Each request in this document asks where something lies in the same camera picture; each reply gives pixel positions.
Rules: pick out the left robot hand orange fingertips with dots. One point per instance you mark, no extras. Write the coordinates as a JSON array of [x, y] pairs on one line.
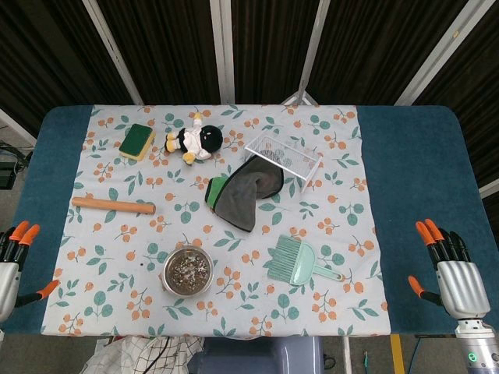
[[9, 284]]

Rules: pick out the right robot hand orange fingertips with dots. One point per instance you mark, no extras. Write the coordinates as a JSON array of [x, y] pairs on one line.
[[462, 288]]

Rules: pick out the wooden rolling pin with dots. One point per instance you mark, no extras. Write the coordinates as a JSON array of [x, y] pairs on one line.
[[113, 205]]

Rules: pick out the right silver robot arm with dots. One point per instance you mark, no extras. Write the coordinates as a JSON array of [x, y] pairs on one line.
[[473, 350]]

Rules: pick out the mint green hand brush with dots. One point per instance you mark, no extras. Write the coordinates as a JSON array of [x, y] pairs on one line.
[[300, 261]]

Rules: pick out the stainless steel bowl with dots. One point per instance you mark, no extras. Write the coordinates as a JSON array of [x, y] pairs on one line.
[[187, 293]]

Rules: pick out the blue table cover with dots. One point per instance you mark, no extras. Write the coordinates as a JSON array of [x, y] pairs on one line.
[[409, 175]]

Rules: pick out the white checkered cloth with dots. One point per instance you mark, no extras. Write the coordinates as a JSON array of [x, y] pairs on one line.
[[136, 354]]

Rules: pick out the crushed brown and white bits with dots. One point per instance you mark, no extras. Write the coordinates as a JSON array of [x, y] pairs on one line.
[[187, 270]]

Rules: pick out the green and yellow sponge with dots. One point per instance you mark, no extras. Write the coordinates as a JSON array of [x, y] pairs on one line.
[[136, 138]]

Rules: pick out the clear acrylic stand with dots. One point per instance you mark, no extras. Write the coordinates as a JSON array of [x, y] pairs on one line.
[[284, 156]]

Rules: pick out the grey-blue plastic stool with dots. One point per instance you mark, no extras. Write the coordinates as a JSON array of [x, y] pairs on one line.
[[249, 354]]

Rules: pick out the floral printed tablecloth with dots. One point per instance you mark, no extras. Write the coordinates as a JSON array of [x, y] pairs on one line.
[[234, 311]]

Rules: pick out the grey and green cloth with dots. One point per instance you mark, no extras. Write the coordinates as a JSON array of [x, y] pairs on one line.
[[238, 195]]

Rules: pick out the black and white plush toy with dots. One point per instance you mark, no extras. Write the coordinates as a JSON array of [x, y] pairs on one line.
[[210, 136]]

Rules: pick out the light stand tripod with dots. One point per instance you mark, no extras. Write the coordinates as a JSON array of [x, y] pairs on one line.
[[302, 93]]

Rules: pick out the dark brown pleated curtain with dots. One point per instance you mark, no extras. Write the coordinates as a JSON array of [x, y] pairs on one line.
[[175, 46]]

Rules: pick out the white frame post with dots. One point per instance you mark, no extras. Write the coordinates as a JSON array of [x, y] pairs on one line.
[[15, 125], [436, 50], [490, 190], [112, 50], [316, 39], [225, 50]]

